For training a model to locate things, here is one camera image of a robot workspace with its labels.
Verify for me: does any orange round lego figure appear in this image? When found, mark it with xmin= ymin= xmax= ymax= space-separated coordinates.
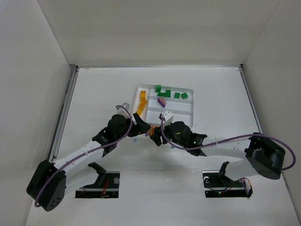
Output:
xmin=150 ymin=126 xmax=157 ymax=136

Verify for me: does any yellow lego brick pair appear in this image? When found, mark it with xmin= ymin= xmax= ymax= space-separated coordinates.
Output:
xmin=136 ymin=99 xmax=147 ymax=116

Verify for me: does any purple lego brick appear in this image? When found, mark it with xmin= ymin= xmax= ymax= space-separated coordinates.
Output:
xmin=158 ymin=97 xmax=166 ymax=108

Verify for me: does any green curved lego brick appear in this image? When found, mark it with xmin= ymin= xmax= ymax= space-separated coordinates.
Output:
xmin=155 ymin=85 xmax=161 ymax=93

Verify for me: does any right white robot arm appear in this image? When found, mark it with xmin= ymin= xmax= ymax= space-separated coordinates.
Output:
xmin=150 ymin=121 xmax=285 ymax=181

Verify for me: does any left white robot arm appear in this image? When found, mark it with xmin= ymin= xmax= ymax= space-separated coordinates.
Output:
xmin=26 ymin=113 xmax=151 ymax=211

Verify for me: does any white divided sorting tray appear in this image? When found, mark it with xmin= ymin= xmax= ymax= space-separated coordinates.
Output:
xmin=132 ymin=83 xmax=194 ymax=128

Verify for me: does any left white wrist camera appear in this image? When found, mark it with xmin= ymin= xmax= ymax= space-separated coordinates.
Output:
xmin=121 ymin=102 xmax=137 ymax=125

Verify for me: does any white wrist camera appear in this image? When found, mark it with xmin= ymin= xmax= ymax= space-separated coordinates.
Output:
xmin=159 ymin=109 xmax=174 ymax=126
xmin=121 ymin=102 xmax=137 ymax=125

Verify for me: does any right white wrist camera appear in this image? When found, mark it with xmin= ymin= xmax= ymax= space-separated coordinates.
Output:
xmin=159 ymin=109 xmax=174 ymax=126

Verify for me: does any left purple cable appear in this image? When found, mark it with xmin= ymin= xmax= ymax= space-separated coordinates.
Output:
xmin=34 ymin=105 xmax=133 ymax=208

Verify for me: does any purple cable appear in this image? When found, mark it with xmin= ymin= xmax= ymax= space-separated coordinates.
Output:
xmin=159 ymin=116 xmax=296 ymax=170
xmin=34 ymin=105 xmax=133 ymax=208

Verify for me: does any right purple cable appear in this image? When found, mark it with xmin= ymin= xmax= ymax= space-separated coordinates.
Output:
xmin=159 ymin=116 xmax=296 ymax=170

